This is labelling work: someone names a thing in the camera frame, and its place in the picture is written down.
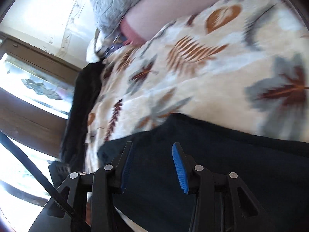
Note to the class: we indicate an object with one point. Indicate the wooden framed window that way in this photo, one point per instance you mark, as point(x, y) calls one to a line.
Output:
point(31, 96)

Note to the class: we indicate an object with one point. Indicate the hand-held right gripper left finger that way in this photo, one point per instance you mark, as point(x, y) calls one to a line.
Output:
point(126, 171)

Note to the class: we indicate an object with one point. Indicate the black cloth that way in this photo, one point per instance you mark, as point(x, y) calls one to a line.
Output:
point(82, 106)

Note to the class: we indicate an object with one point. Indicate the pink pillow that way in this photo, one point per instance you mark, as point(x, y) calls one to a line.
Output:
point(169, 12)

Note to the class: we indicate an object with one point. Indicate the dark navy pants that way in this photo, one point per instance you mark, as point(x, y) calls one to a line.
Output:
point(241, 164)

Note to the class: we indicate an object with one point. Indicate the grey quilted pillow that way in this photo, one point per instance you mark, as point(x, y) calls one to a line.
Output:
point(108, 7)

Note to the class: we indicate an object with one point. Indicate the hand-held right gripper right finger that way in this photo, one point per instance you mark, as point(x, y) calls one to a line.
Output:
point(179, 171)

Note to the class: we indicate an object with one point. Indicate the leaf print blanket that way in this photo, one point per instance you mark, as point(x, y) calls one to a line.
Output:
point(217, 82)

